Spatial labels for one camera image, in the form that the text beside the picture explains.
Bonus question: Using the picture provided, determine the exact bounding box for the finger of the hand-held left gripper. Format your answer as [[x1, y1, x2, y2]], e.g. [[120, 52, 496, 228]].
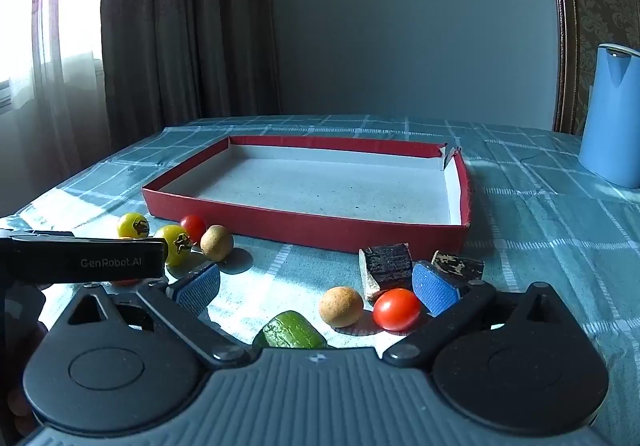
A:
[[0, 229, 75, 239]]

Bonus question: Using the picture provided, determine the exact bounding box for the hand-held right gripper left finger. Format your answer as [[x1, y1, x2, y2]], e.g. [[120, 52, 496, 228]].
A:
[[65, 262, 251, 369]]

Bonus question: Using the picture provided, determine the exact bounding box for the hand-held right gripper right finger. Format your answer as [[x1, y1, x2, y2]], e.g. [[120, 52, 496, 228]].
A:
[[382, 260, 568, 369]]

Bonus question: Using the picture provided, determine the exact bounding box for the large red tomato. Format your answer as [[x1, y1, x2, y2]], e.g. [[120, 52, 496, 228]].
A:
[[372, 288, 422, 332]]

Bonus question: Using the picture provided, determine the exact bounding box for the yellow cherry tomato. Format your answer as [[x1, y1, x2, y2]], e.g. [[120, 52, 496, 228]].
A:
[[117, 212, 150, 240], [154, 224, 195, 267]]

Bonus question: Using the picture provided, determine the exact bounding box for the green cucumber piece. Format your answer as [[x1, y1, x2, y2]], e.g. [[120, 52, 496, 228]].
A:
[[252, 310, 328, 351]]

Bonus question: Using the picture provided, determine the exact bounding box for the red cardboard box tray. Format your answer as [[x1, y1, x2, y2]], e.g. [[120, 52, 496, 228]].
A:
[[141, 135, 472, 254]]

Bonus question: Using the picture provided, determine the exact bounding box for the person's left hand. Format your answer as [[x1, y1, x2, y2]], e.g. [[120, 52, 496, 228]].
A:
[[5, 320, 48, 434]]

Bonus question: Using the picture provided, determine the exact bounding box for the brown kiwi fruit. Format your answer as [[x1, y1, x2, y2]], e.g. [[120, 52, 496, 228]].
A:
[[200, 224, 234, 262]]

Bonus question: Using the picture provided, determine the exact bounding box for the small red cherry tomato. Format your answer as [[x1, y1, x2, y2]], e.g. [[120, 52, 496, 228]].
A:
[[180, 215, 207, 245]]

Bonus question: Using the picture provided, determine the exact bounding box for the tan round fruit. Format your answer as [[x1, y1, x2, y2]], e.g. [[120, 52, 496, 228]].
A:
[[319, 286, 364, 328]]

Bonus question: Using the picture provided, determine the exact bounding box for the white sheer curtain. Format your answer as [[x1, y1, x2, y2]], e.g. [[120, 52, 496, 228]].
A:
[[0, 0, 110, 219]]

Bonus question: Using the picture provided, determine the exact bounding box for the blue electric kettle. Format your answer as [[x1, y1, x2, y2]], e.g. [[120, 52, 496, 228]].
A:
[[578, 43, 640, 189]]

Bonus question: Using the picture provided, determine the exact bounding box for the brown patterned curtain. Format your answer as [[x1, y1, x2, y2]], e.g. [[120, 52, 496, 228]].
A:
[[100, 0, 281, 147]]

